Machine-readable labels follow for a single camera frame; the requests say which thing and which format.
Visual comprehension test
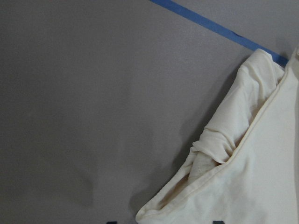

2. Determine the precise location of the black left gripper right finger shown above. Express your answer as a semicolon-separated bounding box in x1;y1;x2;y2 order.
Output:
212;220;225;224

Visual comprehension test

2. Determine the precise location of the beige long-sleeve printed shirt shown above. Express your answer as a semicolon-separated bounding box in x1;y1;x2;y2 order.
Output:
135;49;299;224

